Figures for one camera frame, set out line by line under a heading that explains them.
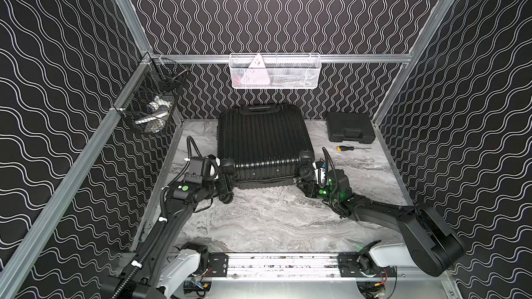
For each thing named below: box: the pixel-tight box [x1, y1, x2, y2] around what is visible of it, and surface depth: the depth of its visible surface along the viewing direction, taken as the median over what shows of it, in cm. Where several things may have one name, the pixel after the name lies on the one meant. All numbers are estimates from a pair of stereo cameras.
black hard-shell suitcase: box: [216, 104, 314, 189], surface depth 85 cm
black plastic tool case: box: [326, 112, 376, 144], surface depth 112 cm
